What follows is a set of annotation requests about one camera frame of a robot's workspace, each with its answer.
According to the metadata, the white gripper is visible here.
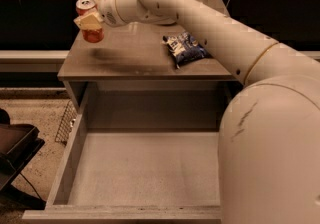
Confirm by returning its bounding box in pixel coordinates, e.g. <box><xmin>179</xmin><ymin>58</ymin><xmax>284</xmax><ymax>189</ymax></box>
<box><xmin>74</xmin><ymin>0</ymin><xmax>121</xmax><ymax>30</ymax></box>

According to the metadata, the red coke can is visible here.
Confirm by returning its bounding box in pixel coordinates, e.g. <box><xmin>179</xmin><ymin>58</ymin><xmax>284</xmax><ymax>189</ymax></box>
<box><xmin>76</xmin><ymin>0</ymin><xmax>104</xmax><ymax>43</ymax></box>

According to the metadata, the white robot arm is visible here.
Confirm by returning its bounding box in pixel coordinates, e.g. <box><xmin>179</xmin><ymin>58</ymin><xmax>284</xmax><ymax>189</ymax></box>
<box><xmin>75</xmin><ymin>0</ymin><xmax>320</xmax><ymax>224</ymax></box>

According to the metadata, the grey cabinet counter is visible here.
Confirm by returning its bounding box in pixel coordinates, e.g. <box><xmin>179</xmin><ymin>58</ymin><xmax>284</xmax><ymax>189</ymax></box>
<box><xmin>57</xmin><ymin>0</ymin><xmax>260</xmax><ymax>114</ymax></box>

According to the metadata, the open grey top drawer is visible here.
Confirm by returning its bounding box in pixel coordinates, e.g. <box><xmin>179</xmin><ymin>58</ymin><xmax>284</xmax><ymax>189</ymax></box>
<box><xmin>23</xmin><ymin>83</ymin><xmax>230</xmax><ymax>224</ymax></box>

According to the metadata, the blue chip bag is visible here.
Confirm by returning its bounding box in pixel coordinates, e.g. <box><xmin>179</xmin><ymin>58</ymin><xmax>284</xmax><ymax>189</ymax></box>
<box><xmin>163</xmin><ymin>31</ymin><xmax>211</xmax><ymax>69</ymax></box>

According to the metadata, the black tray stand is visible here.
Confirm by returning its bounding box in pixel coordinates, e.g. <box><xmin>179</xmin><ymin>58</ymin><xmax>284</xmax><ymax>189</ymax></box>
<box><xmin>0</xmin><ymin>109</ymin><xmax>46</xmax><ymax>210</ymax></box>

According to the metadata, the wire mesh basket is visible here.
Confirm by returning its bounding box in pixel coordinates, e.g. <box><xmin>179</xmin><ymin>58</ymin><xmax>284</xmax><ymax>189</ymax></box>
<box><xmin>55</xmin><ymin>101</ymin><xmax>77</xmax><ymax>145</ymax></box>

